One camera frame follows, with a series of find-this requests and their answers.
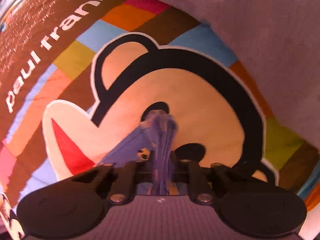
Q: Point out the grey-purple duvet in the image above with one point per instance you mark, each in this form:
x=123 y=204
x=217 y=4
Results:
x=262 y=25

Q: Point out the colourful printed blanket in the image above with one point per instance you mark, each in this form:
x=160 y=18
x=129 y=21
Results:
x=200 y=100

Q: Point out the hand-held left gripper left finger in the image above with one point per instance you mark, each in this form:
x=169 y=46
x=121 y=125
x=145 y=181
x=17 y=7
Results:
x=131 y=173

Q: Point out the blue car-print pants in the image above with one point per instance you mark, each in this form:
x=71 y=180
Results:
x=160 y=140

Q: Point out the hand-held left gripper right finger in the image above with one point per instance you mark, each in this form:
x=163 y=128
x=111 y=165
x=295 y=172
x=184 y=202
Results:
x=192 y=173

